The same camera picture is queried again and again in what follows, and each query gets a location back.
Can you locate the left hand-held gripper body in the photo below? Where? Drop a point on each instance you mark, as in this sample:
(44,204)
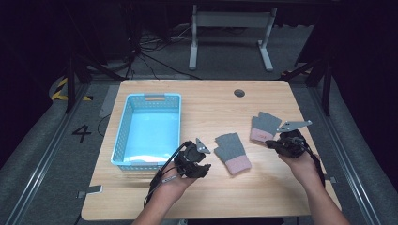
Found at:
(189,156)

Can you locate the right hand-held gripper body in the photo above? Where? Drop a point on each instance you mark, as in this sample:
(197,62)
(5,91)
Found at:
(292,145)

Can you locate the grey pink glove red label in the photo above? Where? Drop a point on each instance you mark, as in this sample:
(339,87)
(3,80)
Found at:
(264,125)

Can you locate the grey pink fingerless glove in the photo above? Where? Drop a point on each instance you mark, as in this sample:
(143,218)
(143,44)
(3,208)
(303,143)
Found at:
(231,151)

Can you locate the light blue plastic basket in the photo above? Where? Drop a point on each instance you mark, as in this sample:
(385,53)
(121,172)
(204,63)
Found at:
(150,134)

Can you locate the person's left hand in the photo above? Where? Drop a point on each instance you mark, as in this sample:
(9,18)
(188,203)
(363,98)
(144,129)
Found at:
(175,184)

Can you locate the person's right hand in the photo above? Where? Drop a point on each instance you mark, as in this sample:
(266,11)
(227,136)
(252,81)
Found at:
(302,168)

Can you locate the black metal stand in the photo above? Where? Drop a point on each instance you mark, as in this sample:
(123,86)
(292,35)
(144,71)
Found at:
(327,87)
(71,84)

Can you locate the grey floor tape patch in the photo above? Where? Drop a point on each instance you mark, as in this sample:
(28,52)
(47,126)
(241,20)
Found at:
(109,101)

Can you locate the small grey metal bracket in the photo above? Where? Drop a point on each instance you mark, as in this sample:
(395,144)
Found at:
(331,179)

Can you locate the white metal desk frame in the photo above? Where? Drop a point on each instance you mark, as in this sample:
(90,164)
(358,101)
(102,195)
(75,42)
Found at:
(231,19)

